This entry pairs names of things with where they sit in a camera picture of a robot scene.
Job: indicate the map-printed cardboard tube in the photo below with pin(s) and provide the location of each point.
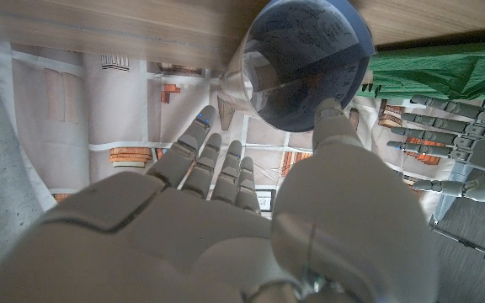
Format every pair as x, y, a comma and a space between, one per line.
301, 63

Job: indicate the green crepe paper sheet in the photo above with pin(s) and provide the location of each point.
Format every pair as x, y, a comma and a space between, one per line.
436, 67

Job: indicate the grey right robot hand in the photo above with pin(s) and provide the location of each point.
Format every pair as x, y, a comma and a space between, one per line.
225, 244

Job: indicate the printed bookshelf backdrop cloth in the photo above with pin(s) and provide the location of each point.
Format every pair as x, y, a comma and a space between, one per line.
116, 105

